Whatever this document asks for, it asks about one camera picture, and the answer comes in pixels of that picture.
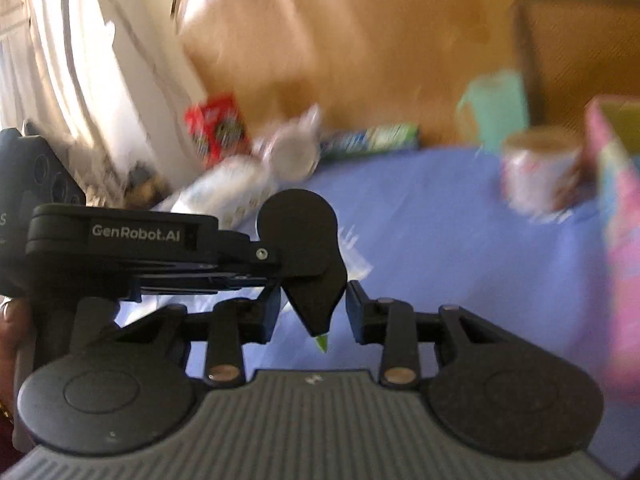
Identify teal plastic cup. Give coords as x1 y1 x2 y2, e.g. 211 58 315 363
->
456 71 530 153

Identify red cereal box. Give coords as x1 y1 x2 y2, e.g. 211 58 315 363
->
184 92 252 170

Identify pink cardboard box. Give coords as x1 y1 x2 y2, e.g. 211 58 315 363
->
585 95 640 401

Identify white curtain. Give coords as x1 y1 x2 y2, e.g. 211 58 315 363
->
0 0 166 196

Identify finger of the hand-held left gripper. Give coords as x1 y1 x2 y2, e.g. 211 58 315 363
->
281 271 347 337

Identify blue printed tablecloth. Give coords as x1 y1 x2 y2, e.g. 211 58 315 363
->
115 147 640 476

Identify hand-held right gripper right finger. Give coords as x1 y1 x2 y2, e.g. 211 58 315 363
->
346 281 568 388

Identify green and blue toothpaste box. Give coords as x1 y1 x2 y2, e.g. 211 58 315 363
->
320 124 420 158

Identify wooden panel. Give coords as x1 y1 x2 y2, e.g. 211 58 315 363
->
172 0 526 148

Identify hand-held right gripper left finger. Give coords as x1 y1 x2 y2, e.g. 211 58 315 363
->
90 282 282 387

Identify person's left hand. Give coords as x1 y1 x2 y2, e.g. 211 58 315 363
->
0 296 37 403

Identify bag of cotton swabs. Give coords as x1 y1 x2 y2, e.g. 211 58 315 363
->
337 227 373 281

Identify white tissue pack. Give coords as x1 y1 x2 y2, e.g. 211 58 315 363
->
150 155 278 231

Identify tin can with red label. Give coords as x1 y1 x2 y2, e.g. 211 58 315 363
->
500 127 588 216

